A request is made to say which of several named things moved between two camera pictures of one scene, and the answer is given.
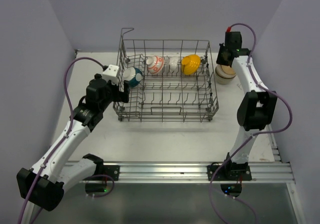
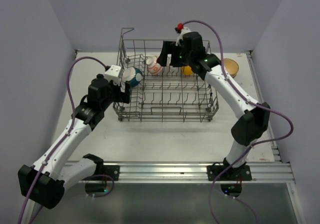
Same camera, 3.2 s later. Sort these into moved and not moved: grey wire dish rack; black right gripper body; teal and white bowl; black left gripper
Moved: black right gripper body
Not moved: black left gripper; grey wire dish rack; teal and white bowl
